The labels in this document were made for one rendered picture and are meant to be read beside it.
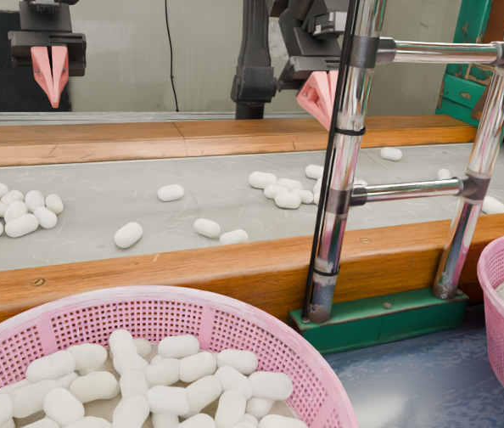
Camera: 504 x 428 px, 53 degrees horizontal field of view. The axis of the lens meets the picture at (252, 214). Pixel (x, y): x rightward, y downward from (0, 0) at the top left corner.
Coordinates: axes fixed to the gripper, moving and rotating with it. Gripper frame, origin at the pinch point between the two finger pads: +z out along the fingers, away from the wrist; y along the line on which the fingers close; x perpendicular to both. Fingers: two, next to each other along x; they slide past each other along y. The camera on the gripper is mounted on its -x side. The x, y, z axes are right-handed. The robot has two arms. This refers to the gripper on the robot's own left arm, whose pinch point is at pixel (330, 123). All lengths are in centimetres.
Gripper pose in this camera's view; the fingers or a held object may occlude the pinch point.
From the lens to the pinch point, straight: 73.1
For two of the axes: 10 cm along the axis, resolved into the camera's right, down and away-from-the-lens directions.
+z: 2.2, 9.1, -3.6
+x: -2.8, 4.1, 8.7
